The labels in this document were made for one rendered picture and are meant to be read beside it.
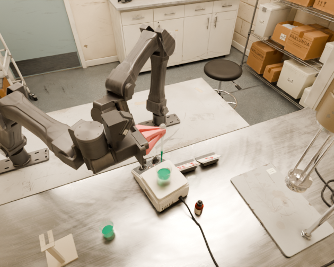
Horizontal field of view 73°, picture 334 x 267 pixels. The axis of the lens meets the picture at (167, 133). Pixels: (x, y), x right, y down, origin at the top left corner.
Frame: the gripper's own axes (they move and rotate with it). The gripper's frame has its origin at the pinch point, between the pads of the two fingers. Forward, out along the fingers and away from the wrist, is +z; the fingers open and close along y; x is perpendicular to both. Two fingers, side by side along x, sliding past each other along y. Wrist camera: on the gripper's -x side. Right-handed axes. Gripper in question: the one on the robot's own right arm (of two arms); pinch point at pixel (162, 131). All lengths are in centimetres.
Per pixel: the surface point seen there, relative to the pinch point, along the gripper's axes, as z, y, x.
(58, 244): -36.0, 2.5, 31.6
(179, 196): 3.4, -6.1, 28.1
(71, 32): 42, 286, 77
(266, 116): 179, 60, 121
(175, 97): 38, 46, 33
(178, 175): 5.8, -1.4, 23.1
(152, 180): -2.7, 1.7, 23.2
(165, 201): -2.5, -6.1, 25.7
